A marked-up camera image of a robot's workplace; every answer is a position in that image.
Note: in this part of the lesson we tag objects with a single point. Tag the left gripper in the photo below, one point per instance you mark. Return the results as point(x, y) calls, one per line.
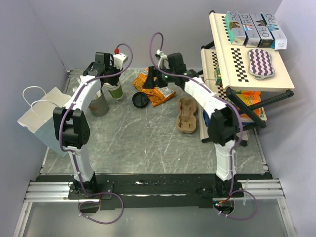
point(115, 65)

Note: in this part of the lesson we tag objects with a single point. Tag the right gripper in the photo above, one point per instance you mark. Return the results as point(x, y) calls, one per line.
point(149, 83)

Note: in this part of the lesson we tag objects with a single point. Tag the green paper coffee cup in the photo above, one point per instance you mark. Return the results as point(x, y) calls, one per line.
point(115, 90)

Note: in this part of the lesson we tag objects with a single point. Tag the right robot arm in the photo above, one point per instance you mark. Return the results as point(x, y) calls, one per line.
point(224, 119)

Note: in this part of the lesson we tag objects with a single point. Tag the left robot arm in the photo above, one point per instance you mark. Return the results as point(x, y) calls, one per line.
point(84, 177)

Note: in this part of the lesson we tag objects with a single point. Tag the orange snack bag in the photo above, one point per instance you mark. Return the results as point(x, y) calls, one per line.
point(157, 95)

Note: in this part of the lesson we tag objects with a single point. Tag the stack of black cup lids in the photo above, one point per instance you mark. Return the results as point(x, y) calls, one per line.
point(140, 100)

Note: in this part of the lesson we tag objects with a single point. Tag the grey straw holder cup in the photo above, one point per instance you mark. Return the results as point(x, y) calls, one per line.
point(99, 106)

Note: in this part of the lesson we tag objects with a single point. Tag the brown cardboard cup carrier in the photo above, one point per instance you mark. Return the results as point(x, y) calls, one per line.
point(186, 121)

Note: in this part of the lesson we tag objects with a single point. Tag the blue Doritos chip bag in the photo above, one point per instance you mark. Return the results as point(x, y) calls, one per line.
point(206, 118)

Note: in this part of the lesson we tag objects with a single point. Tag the green small box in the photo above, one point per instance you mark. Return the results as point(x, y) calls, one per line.
point(217, 76)

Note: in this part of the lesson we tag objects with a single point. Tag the blue white paper bag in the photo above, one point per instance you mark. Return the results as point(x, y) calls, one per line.
point(42, 118)

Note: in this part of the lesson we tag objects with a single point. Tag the beige black shelf rack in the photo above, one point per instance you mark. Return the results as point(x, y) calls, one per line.
point(233, 64)

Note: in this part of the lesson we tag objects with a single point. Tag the teal silver box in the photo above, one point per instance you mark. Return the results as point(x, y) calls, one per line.
point(235, 30)

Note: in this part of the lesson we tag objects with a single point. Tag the orange chip bag on shelf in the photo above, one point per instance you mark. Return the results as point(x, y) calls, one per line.
point(251, 98)

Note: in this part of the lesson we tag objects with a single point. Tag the silver blue box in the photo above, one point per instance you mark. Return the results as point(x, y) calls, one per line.
point(252, 36)

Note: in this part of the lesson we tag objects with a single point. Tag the pink black striped sponge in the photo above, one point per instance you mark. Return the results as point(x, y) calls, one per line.
point(260, 64)

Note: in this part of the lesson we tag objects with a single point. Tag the black silver box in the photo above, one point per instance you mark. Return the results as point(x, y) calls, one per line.
point(266, 38)

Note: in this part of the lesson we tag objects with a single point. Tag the white blue box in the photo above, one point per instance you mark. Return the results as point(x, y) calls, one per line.
point(280, 40)

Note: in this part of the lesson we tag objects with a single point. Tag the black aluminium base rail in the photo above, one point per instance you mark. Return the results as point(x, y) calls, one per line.
point(153, 190)

